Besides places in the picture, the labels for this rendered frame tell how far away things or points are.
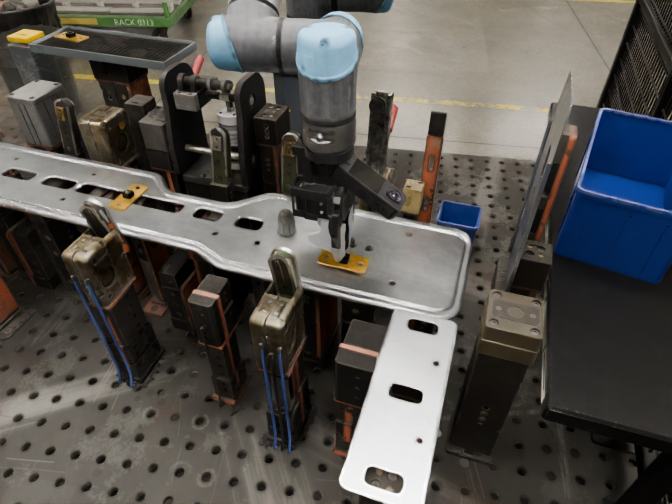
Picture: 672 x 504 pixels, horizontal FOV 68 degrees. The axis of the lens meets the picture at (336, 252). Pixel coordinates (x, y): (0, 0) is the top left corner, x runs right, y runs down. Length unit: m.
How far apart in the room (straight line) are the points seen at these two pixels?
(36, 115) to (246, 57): 0.67
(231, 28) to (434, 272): 0.48
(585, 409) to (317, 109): 0.50
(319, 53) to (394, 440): 0.48
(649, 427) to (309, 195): 0.52
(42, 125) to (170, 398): 0.67
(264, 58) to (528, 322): 0.52
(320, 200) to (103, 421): 0.63
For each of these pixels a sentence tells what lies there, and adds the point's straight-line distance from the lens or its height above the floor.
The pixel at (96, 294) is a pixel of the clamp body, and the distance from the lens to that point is 0.94.
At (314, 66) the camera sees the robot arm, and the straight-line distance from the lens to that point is 0.64.
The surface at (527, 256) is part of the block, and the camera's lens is 0.80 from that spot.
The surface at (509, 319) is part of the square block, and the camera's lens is 0.73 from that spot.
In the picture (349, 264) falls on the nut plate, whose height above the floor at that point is 1.01.
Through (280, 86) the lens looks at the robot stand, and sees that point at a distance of 1.37.
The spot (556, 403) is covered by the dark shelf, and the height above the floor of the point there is 1.03.
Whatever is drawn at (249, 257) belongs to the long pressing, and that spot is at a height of 1.00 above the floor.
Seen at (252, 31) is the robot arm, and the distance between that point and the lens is 0.76.
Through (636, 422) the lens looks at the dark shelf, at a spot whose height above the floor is 1.03.
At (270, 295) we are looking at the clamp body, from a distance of 0.74.
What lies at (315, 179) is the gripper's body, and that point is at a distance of 0.75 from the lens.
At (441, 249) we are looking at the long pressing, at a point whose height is 1.00.
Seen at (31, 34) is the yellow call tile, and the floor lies 1.16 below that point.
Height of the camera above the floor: 1.58
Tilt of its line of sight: 42 degrees down
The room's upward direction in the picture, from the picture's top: straight up
